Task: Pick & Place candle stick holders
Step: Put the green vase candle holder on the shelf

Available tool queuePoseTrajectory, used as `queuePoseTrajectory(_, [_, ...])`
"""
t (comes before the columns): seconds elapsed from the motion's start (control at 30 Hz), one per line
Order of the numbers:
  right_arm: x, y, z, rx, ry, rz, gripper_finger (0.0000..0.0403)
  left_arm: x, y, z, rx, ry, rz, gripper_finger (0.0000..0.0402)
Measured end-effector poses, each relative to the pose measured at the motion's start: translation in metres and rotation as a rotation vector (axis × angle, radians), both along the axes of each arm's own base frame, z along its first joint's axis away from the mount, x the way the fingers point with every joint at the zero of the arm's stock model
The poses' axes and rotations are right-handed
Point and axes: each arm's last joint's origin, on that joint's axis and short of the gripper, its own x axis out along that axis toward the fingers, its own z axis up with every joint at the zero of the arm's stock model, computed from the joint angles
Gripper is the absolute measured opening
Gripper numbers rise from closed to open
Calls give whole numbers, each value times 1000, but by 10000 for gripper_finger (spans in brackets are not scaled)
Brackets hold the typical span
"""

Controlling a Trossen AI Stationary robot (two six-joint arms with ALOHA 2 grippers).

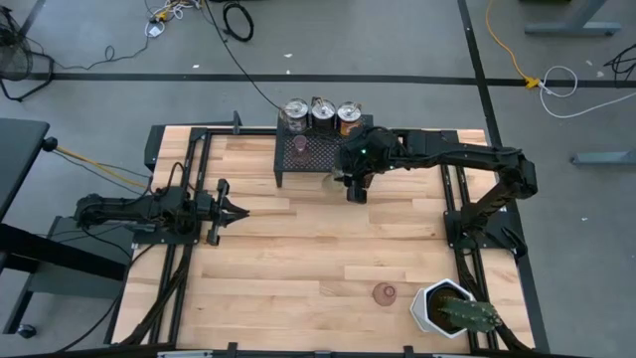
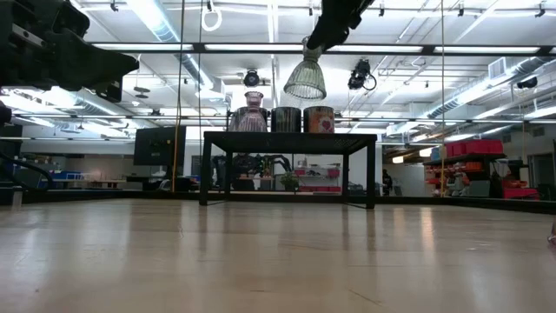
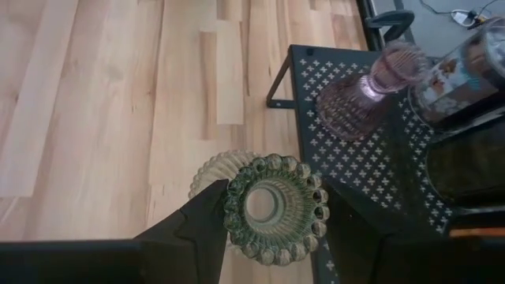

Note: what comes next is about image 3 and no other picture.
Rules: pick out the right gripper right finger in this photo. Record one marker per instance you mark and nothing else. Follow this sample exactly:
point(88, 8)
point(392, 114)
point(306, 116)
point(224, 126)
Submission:
point(394, 260)

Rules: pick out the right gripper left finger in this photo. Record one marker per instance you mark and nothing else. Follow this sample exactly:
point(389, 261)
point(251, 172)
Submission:
point(177, 256)

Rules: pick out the orange label candle tin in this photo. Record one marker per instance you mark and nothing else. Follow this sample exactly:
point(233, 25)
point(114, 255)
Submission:
point(477, 232)

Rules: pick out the green glass candlestick holder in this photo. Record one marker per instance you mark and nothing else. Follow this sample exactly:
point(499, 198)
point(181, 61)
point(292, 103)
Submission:
point(284, 240)

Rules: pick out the dark striped candle tin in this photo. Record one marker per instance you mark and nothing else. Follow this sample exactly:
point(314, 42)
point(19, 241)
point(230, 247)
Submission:
point(465, 169)

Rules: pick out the pink glass candlestick holder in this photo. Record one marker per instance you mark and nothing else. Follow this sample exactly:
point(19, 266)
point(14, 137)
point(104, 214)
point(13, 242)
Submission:
point(355, 110)

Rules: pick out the floral label candle tin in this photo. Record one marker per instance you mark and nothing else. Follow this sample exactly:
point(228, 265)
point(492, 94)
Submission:
point(453, 79)

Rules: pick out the black perforated metal shelf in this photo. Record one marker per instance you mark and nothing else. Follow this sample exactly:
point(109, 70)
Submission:
point(355, 165)

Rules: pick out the black aluminium table frame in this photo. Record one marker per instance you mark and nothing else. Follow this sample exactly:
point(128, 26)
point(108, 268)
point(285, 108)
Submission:
point(369, 23)

